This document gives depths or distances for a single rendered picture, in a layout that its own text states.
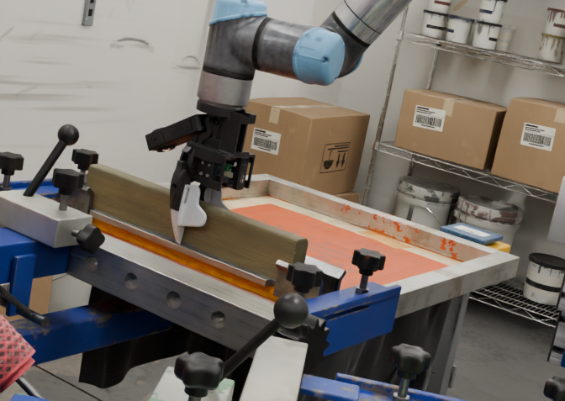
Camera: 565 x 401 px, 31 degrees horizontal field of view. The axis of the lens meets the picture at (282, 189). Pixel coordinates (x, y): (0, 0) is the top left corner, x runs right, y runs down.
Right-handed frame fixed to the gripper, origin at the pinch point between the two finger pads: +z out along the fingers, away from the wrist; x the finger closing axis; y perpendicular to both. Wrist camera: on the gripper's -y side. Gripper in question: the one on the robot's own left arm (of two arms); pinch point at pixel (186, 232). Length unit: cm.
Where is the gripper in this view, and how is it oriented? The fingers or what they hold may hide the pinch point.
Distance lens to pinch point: 153.1
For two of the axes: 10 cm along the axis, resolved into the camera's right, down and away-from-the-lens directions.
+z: -2.0, 9.6, 2.1
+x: 5.7, -0.6, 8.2
